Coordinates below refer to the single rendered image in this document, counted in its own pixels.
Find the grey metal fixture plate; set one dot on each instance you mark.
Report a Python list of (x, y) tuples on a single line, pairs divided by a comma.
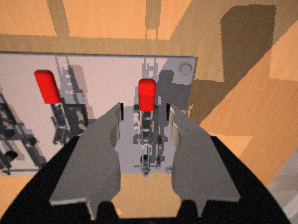
[(99, 81)]

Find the toggle clamp with red handle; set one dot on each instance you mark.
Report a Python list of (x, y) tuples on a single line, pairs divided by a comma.
[(6, 120)]

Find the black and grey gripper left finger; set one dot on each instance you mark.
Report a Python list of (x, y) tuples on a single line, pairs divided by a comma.
[(71, 185)]

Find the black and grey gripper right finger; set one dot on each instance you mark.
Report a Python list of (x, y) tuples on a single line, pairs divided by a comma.
[(206, 171)]

